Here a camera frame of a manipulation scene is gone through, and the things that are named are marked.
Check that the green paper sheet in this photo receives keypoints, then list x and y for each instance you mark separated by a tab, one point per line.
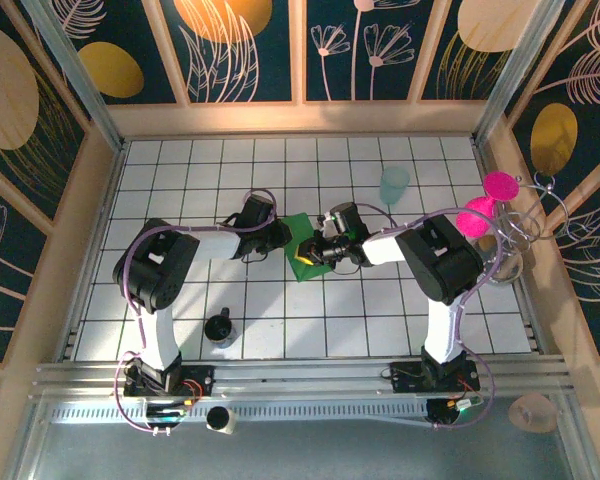
297	230

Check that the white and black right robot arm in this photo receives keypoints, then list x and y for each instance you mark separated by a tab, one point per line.
442	330

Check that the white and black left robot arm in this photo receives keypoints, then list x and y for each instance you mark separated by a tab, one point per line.
162	330

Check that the translucent teal cup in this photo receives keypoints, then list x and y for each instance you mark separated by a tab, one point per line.
394	185

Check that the black mug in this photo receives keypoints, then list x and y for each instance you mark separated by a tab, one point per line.
219	327

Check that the round pink felt disc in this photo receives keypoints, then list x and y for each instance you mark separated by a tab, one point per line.
501	186

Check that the black and white cylinder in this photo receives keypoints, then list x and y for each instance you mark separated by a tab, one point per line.
220	419

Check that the small electronics board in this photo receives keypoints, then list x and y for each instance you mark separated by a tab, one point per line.
167	412

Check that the round wooden disc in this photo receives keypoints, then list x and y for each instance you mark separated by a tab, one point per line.
532	412

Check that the aluminium mounting rail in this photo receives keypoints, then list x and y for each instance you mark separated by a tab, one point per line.
300	380

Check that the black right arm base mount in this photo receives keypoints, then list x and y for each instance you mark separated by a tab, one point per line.
405	377

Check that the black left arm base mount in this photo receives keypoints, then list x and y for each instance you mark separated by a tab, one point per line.
200	380

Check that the aluminium frame post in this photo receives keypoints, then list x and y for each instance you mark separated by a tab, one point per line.
515	65
80	75

